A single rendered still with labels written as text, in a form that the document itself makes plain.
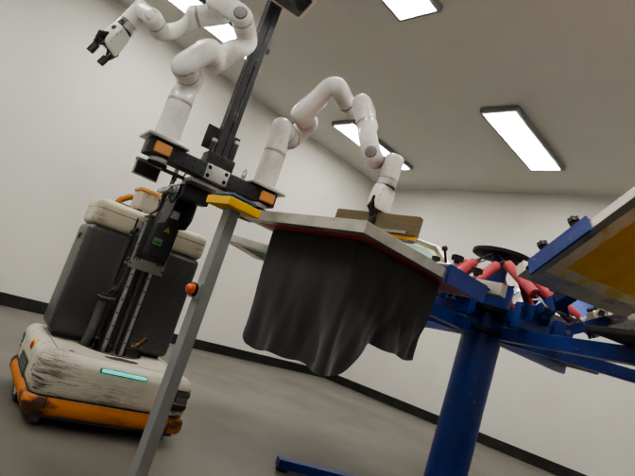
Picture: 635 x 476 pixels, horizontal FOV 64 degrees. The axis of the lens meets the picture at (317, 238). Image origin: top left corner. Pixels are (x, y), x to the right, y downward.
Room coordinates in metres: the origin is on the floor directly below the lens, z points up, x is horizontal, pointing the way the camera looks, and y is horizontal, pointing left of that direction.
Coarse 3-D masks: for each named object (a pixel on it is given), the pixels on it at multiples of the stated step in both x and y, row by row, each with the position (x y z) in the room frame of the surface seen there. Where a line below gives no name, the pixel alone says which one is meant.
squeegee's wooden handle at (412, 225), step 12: (336, 216) 2.04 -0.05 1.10; (348, 216) 2.00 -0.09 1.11; (360, 216) 1.95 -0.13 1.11; (384, 216) 1.87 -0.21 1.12; (396, 216) 1.83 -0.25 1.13; (408, 216) 1.79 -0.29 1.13; (384, 228) 1.86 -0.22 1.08; (396, 228) 1.82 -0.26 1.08; (408, 228) 1.78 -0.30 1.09; (420, 228) 1.78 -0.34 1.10
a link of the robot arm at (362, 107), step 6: (360, 96) 1.95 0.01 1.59; (366, 96) 1.95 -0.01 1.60; (354, 102) 1.96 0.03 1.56; (360, 102) 1.95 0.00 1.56; (366, 102) 1.94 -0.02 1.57; (354, 108) 1.97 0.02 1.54; (360, 108) 1.94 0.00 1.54; (366, 108) 1.94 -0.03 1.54; (372, 108) 1.96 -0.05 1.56; (348, 114) 2.09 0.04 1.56; (354, 114) 1.97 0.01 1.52; (360, 114) 1.94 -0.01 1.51; (366, 114) 1.93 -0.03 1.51; (372, 114) 1.94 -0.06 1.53
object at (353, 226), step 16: (272, 224) 1.80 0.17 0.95; (288, 224) 1.69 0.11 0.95; (304, 224) 1.62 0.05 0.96; (320, 224) 1.57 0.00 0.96; (336, 224) 1.52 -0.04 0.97; (352, 224) 1.48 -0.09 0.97; (368, 224) 1.45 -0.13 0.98; (384, 240) 1.51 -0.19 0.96; (400, 256) 1.62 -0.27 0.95; (416, 256) 1.64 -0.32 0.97; (432, 272) 1.72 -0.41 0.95
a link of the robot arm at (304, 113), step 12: (324, 84) 1.99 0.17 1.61; (336, 84) 1.96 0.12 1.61; (312, 96) 2.02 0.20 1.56; (324, 96) 2.01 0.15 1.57; (336, 96) 1.99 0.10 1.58; (348, 96) 2.01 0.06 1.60; (300, 108) 2.04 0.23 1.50; (312, 108) 2.03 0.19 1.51; (348, 108) 2.08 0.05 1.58; (300, 120) 2.06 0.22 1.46; (312, 120) 2.08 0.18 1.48; (300, 132) 2.15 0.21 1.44; (312, 132) 2.16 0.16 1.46
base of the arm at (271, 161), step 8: (264, 152) 2.07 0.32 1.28; (272, 152) 2.05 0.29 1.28; (264, 160) 2.06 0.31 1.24; (272, 160) 2.05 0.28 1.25; (280, 160) 2.07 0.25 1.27; (264, 168) 2.05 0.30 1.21; (272, 168) 2.06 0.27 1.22; (280, 168) 2.08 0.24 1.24; (256, 176) 2.07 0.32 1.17; (264, 176) 2.05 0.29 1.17; (272, 176) 2.06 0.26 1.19; (272, 184) 2.07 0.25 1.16
